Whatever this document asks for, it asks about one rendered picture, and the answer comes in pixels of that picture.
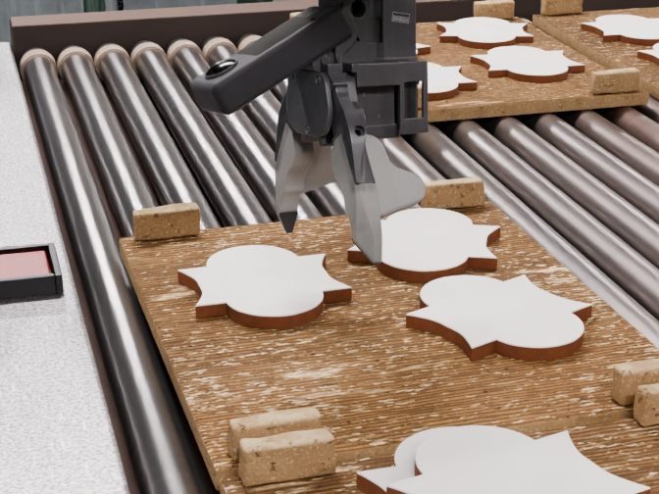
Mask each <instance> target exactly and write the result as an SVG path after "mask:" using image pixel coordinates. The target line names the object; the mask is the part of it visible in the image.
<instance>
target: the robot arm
mask: <svg viewBox="0 0 659 494"><path fill-rule="evenodd" d="M287 78H288V81H287V90H286V93H285V95H284V97H283V99H282V102H281V105H280V109H279V118H278V126H277V139H276V153H275V161H276V162H277V163H276V201H277V215H278V217H279V221H280V223H281V225H282V228H283V230H284V231H285V232H286V233H291V232H292V231H293V229H294V225H295V222H296V218H297V215H298V201H299V197H300V195H301V194H302V193H305V192H307V191H310V190H313V189H316V188H319V187H322V186H325V185H327V184H330V183H333V182H336V181H337V182H338V183H339V185H340V187H341V190H342V194H343V198H344V209H345V213H346V214H347V216H348V218H349V221H350V225H351V231H352V242H353V243H354V244H355V245H356V246H357V247H358V249H359V250H360V251H361V252H362V253H363V254H364V255H365V256H366V258H367V259H368V260H369V261H370V262H371V263H372V264H373V265H379V264H380V263H381V262H382V232H381V220H380V219H382V218H385V217H387V216H389V215H392V214H394V213H396V212H399V211H401V210H403V209H406V208H408V207H410V206H413V205H415V204H417V203H419V202H421V201H422V200H423V198H424V197H425V193H426V189H425V186H424V183H423V181H422V179H421V178H420V177H419V176H418V175H416V174H414V173H410V172H407V171H404V170H401V169H399V168H397V167H395V166H394V165H393V164H392V163H391V162H390V161H389V160H388V157H387V154H386V152H385V149H384V146H383V144H382V143H381V141H380V139H383V138H396V137H399V135H405V134H416V133H422V132H429V130H428V61H420V60H417V57H416V0H319V6H311V7H309V8H307V9H306V10H304V11H302V12H301V13H299V14H298V15H296V16H294V17H293V18H291V19H290V20H288V21H286V22H285V23H283V24H282V25H279V26H278V27H276V28H275V29H273V30H272V31H270V32H268V33H267V34H265V35H264V36H262V37H260V38H259V39H257V40H256V41H254V42H252V43H251V44H249V45H248V46H246V47H244V48H243V49H241V50H240V51H238V52H237V53H235V54H233V55H232V56H230V57H229V58H227V59H225V60H221V61H219V62H217V63H216V64H214V65H213V66H212V67H211V68H210V69H209V70H208V71H207V72H205V73H203V74H202V75H200V76H199V77H197V78H196V79H194V80H193V81H192V82H191V83H190V89H191V91H192V93H193V95H194V97H195V99H196V100H197V102H198V104H199V106H200V108H201V109H202V110H204V111H209V112H214V113H219V114H224V115H231V114H233V113H234V112H236V111H239V110H241V109H243V108H245V107H246V106H247V105H248V104H249V103H250V102H251V101H253V100H254V99H256V98H257V97H259V96H261V95H262V94H264V93H265V92H267V91H268V90H270V89H271V88H273V87H274V86H276V85H278V84H279V83H281V82H282V81H284V80H285V79H287ZM420 81H421V82H422V117H421V118H418V84H419V82H420ZM331 146H333V149H332V151H331Z"/></svg>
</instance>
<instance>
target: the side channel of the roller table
mask: <svg viewBox="0 0 659 494"><path fill-rule="evenodd" d="M476 1H486V0H416V24H418V23H434V22H450V21H458V20H461V19H466V18H473V17H474V2H476ZM513 1H514V2H515V8H514V17H518V18H520V19H526V20H529V21H530V22H532V15H539V14H540V8H541V0H513ZM311 6H319V0H294V1H277V2H260V3H243V4H226V5H210V6H192V7H175V8H159V9H142V10H125V11H108V12H91V13H74V14H58V15H40V16H23V17H11V18H10V19H9V21H10V32H11V43H12V48H13V52H14V56H15V60H16V63H17V67H18V71H19V75H20V78H21V80H23V79H22V75H21V72H20V62H21V59H22V56H23V54H24V52H25V51H26V50H28V49H30V48H34V47H38V48H42V49H44V50H46V51H47V52H48V53H50V54H51V55H52V56H53V58H54V60H55V62H56V65H57V61H58V56H59V54H60V52H61V51H62V49H64V48H65V47H67V46H69V45H77V46H80V47H81V48H83V49H84V50H86V51H87V52H88V53H89V54H90V56H91V57H92V60H93V62H94V55H95V52H96V50H97V49H98V47H99V46H101V45H102V44H104V43H115V44H117V45H119V46H121V47H123V48H124V49H125V50H126V51H127V53H128V55H129V57H130V52H131V49H132V47H133V46H134V45H135V44H136V43H137V42H139V41H143V40H148V41H152V42H154V43H156V44H158V45H159V46H160V47H161V48H162V49H163V50H164V52H165V53H166V51H167V48H168V46H169V44H170V43H171V42H172V41H173V40H175V39H178V38H185V39H188V40H189V41H192V42H194V43H195V44H196V45H197V46H198V47H199V49H200V50H201V49H202V45H203V43H204V42H205V41H206V40H207V39H208V38H209V37H212V36H221V37H223V38H226V39H228V40H229V41H231V42H232V44H233V45H234V46H235V47H236V44H237V42H238V40H239V39H240V38H241V37H242V36H243V35H245V34H249V33H253V34H257V35H259V36H264V35H265V34H267V33H268V32H270V31H272V30H273V29H275V28H276V27H278V26H279V25H282V24H283V23H285V22H286V21H288V20H290V17H289V15H290V13H298V12H302V11H304V10H306V9H307V8H309V7H311ZM655 7H659V0H583V12H589V11H605V10H622V9H638V8H655Z"/></svg>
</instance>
